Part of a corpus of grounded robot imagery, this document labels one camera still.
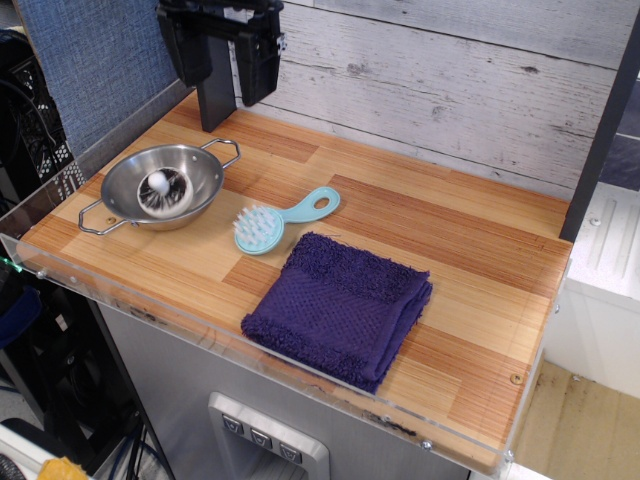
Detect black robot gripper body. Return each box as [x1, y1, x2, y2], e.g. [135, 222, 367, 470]
[156, 1, 284, 40]

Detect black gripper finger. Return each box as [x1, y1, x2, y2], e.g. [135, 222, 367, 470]
[157, 12, 212, 87]
[234, 20, 286, 107]

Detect stainless steel pot with handles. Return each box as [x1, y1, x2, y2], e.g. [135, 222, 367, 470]
[78, 138, 241, 236]

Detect yellow object at bottom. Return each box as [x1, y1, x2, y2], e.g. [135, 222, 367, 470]
[37, 457, 89, 480]

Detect light blue scrub brush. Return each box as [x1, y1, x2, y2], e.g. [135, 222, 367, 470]
[233, 186, 341, 255]

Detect black plastic crate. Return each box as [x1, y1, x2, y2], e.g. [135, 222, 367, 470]
[1, 28, 74, 199]

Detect clear acrylic table guard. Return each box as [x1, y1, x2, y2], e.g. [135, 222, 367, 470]
[1, 155, 571, 479]

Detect purple folded towel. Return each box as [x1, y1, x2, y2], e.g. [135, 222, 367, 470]
[241, 233, 432, 393]

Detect silver panel with buttons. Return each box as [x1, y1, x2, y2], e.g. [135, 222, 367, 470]
[208, 392, 331, 479]

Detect dark grey left post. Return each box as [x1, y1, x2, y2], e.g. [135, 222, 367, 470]
[197, 37, 236, 132]

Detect dark grey post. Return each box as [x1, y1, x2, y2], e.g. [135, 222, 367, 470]
[559, 13, 639, 242]
[197, 37, 236, 132]

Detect dark grey right post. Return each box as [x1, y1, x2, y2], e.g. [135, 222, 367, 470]
[559, 13, 639, 242]

